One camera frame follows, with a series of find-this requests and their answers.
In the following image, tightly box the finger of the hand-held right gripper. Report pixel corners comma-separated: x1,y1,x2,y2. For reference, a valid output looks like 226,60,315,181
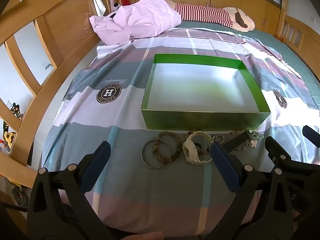
265,136,320,180
302,125,320,148

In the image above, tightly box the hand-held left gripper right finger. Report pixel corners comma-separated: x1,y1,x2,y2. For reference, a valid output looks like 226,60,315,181
210,141,294,240

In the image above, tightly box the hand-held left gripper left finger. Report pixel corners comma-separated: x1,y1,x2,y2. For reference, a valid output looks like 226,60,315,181
26,141,112,240

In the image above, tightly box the black wrist watch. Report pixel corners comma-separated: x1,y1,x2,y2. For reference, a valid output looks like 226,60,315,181
222,129,254,152

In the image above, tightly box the white wrist watch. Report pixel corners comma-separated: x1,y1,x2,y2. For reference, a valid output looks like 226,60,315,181
182,131,216,166

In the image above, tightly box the silver bangle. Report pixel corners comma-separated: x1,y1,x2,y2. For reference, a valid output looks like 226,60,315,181
141,140,172,169

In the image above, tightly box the brown beaded bracelet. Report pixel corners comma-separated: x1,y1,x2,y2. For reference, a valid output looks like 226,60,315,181
152,131,183,165

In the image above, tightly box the green cardboard box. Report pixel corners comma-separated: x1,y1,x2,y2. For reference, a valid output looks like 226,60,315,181
140,53,271,132

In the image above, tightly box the checked printed bed sheet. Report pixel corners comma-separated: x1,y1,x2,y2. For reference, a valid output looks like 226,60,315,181
41,27,320,240

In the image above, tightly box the yellow and black toy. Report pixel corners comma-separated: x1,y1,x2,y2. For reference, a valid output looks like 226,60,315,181
0,101,25,152

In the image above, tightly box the wooden bed headboard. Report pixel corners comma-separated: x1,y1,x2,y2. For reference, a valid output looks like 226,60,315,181
0,0,107,189

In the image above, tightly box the striped plush toy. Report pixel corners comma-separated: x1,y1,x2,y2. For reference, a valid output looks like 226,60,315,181
166,1,256,33

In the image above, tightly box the pink quilt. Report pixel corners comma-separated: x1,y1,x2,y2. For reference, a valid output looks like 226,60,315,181
89,0,182,46

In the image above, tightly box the wooden bed side rail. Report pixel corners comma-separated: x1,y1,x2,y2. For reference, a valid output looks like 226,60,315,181
275,12,320,55

